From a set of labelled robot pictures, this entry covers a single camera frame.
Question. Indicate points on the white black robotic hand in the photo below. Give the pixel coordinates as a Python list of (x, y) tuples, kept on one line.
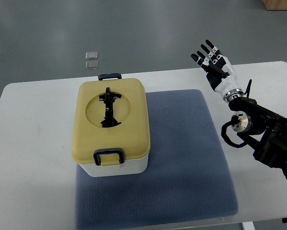
[(219, 71)]

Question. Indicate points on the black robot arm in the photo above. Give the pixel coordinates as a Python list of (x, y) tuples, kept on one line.
[(263, 130)]

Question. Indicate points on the white table leg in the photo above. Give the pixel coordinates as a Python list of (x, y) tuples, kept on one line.
[(248, 225)]

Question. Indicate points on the blue padded mat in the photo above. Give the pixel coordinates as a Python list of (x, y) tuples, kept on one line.
[(187, 177)]

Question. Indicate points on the white storage box base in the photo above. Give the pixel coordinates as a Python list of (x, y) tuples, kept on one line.
[(124, 166)]

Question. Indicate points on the yellow storage box lid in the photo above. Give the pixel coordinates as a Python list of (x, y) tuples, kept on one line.
[(111, 122)]

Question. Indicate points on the wooden box corner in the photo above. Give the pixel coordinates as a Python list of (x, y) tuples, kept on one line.
[(275, 5)]

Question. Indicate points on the lower floor tile marker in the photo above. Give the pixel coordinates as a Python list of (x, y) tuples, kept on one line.
[(91, 64)]

